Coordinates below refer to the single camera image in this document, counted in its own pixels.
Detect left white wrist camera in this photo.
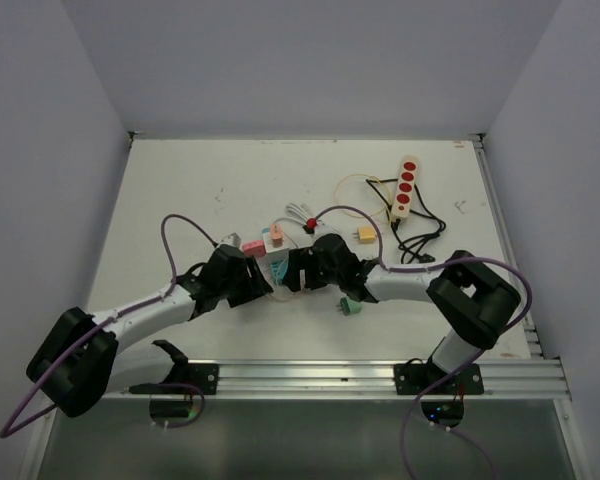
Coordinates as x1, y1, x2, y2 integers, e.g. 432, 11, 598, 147
219, 232, 242, 249

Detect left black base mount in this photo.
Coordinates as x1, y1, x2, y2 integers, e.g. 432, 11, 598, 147
128, 339, 220, 430

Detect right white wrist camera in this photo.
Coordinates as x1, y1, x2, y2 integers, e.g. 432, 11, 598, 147
303, 217, 328, 240

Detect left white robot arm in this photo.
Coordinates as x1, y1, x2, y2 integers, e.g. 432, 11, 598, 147
26, 245, 273, 418

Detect black power cord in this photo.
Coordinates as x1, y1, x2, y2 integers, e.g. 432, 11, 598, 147
364, 177, 447, 264

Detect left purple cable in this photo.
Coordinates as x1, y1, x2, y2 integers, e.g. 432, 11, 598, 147
0, 214, 226, 439

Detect pink thin cable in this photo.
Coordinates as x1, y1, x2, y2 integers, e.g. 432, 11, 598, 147
267, 284, 306, 304

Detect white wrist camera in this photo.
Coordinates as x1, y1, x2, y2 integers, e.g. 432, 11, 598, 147
303, 217, 328, 240
219, 232, 242, 249

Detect white cube charger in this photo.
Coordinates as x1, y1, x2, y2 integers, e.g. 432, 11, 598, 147
262, 231, 293, 263

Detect pink charger cube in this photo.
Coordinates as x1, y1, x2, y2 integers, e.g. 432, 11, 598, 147
242, 240, 266, 258

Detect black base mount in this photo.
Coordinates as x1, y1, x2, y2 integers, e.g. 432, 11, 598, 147
393, 359, 485, 429
128, 339, 220, 430

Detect orange charger plug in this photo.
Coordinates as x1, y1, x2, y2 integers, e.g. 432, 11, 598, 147
353, 226, 378, 245

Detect salmon small charger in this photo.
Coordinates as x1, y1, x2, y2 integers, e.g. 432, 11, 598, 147
269, 223, 285, 248

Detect white coiled cable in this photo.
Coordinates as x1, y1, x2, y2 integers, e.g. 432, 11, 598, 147
274, 201, 312, 236

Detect green charger plug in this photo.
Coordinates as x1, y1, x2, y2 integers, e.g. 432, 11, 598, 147
337, 296, 363, 316

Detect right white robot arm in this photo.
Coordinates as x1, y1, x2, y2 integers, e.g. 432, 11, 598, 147
282, 233, 521, 393

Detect cream power strip red sockets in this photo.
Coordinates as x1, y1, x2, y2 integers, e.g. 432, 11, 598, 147
390, 155, 419, 221

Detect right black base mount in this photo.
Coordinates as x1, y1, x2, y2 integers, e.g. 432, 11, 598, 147
393, 359, 485, 429

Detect aluminium front rail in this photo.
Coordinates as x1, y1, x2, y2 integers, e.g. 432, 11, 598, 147
21, 354, 593, 479

